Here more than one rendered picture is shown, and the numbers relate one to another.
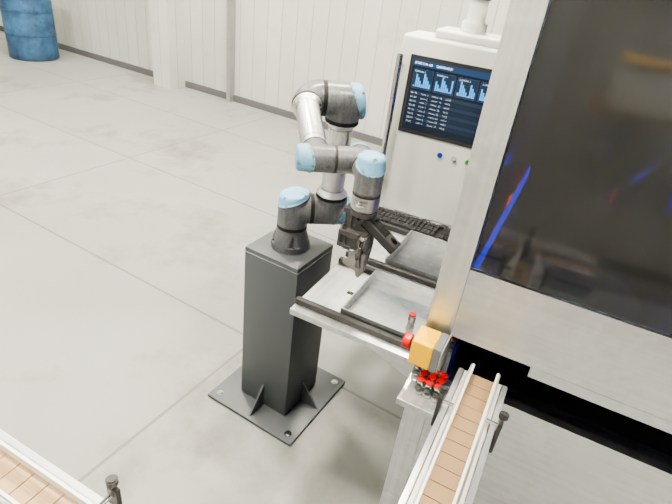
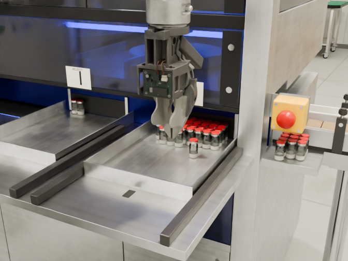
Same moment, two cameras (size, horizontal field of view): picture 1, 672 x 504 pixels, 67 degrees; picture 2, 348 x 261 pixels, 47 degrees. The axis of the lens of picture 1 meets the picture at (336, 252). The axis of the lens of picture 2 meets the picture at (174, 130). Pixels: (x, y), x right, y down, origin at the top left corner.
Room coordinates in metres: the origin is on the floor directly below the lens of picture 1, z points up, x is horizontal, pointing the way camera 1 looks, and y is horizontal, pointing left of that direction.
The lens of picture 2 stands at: (1.19, 0.64, 1.30)
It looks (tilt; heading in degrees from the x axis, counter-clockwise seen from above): 21 degrees down; 273
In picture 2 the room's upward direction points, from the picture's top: straight up
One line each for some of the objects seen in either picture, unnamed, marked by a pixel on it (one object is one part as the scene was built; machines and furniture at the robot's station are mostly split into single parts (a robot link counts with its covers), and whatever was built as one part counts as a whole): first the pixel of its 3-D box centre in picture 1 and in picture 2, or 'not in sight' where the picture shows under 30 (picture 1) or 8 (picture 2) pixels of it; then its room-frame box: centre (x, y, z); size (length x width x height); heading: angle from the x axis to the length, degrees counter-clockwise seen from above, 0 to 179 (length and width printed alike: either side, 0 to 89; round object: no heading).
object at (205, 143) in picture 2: not in sight; (186, 135); (1.21, -0.32, 0.90); 0.18 x 0.02 x 0.05; 157
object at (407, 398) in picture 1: (431, 395); (294, 156); (0.93, -0.28, 0.87); 0.14 x 0.13 x 0.02; 67
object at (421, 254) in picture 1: (442, 262); (61, 128); (1.55, -0.38, 0.90); 0.34 x 0.26 x 0.04; 67
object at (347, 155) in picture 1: (355, 160); not in sight; (1.33, -0.02, 1.31); 0.11 x 0.11 x 0.08; 12
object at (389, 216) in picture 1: (412, 224); not in sight; (1.98, -0.31, 0.82); 0.40 x 0.14 x 0.02; 68
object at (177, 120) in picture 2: (352, 263); (175, 119); (1.22, -0.05, 1.05); 0.06 x 0.03 x 0.09; 66
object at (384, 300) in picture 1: (409, 311); (171, 150); (1.24, -0.24, 0.90); 0.34 x 0.26 x 0.04; 67
